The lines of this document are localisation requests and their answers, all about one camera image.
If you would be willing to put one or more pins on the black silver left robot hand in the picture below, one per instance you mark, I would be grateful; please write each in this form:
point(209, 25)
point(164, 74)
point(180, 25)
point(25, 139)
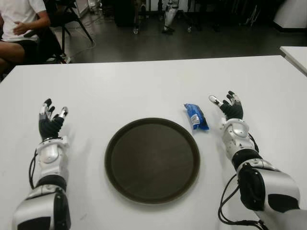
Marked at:
point(51, 127)

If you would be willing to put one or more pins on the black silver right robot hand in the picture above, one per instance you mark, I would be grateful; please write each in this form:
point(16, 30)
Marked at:
point(232, 109)

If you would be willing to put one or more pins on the blue Oreo packet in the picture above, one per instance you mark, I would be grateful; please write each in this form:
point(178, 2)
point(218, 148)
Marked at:
point(196, 117)

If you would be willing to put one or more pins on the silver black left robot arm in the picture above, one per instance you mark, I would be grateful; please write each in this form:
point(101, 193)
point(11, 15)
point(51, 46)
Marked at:
point(48, 163)

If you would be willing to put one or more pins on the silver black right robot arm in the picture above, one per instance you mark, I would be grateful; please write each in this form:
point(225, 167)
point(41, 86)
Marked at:
point(259, 182)

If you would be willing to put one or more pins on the yellow black sneaker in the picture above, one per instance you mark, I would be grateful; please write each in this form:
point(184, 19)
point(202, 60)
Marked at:
point(66, 59)

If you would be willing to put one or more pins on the black office chair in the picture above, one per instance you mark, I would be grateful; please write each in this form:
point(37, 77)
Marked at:
point(48, 45)

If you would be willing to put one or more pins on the white side table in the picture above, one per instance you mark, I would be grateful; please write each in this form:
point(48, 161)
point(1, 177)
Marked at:
point(296, 57)

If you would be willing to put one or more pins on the round dark brown tray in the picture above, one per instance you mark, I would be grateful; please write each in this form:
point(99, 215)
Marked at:
point(152, 160)

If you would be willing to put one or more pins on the white cabinet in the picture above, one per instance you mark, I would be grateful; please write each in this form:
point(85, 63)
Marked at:
point(292, 14)

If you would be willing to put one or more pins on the seated person in white shirt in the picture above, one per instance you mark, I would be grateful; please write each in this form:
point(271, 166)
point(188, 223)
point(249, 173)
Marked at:
point(16, 19)

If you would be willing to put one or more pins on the black wheeled case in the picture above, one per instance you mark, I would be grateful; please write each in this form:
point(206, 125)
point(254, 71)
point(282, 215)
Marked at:
point(124, 14)

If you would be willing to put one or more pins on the leaning metal frame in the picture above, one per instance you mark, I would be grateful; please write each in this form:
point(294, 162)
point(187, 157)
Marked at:
point(251, 19)

